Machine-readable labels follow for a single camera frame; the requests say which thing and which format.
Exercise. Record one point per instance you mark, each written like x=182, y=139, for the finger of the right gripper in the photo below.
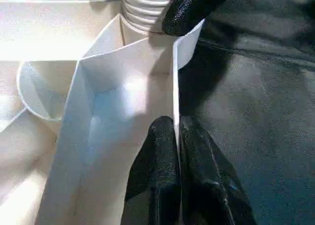
x=192, y=10

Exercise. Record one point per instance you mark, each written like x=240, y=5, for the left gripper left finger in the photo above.
x=155, y=175

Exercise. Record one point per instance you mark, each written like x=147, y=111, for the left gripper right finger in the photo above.
x=206, y=185

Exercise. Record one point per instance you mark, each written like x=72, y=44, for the white plastic table leg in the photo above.
x=145, y=8

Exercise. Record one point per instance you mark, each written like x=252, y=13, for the white plastic table top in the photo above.
x=98, y=87

